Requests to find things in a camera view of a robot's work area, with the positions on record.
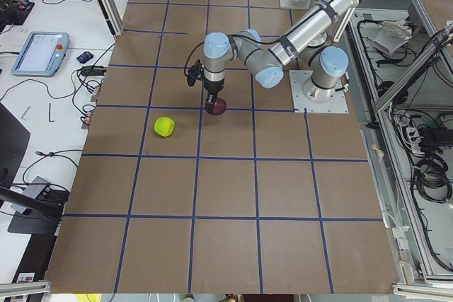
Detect white power strip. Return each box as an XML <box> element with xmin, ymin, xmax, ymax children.
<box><xmin>395</xmin><ymin>117</ymin><xmax>422</xmax><ymax>154</ymax></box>

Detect silver allen key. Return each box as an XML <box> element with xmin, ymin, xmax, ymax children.
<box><xmin>21</xmin><ymin>106</ymin><xmax>31</xmax><ymax>120</ymax></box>

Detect green apple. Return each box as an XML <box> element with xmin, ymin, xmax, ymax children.
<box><xmin>154</xmin><ymin>116</ymin><xmax>176</xmax><ymax>137</ymax></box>

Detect black circuit board box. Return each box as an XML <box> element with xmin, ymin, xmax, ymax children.
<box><xmin>0</xmin><ymin>0</ymin><xmax>35</xmax><ymax>30</ymax></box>

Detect dark red apple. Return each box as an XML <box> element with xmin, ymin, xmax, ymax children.
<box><xmin>205</xmin><ymin>98</ymin><xmax>227</xmax><ymax>116</ymax></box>

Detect near blue teach pendant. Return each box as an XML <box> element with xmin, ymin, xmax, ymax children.
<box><xmin>11</xmin><ymin>31</ymin><xmax>70</xmax><ymax>78</ymax></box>

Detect black monitor stand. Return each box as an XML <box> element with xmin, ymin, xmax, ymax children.
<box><xmin>1</xmin><ymin>106</ymin><xmax>69</xmax><ymax>235</ymax></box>

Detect grey usb hub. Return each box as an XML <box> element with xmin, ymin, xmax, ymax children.
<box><xmin>22</xmin><ymin>176</ymin><xmax>51</xmax><ymax>199</ymax></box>

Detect black allen key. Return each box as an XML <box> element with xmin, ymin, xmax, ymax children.
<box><xmin>48</xmin><ymin>103</ymin><xmax>55</xmax><ymax>123</ymax></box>

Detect dark blue small pouch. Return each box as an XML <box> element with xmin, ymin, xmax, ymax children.
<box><xmin>76</xmin><ymin>51</ymin><xmax>93</xmax><ymax>64</ymax></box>

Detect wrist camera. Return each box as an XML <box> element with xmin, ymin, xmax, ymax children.
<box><xmin>187</xmin><ymin>59</ymin><xmax>204</xmax><ymax>87</ymax></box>

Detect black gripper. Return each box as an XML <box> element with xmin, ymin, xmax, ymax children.
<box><xmin>204</xmin><ymin>81</ymin><xmax>224</xmax><ymax>110</ymax></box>

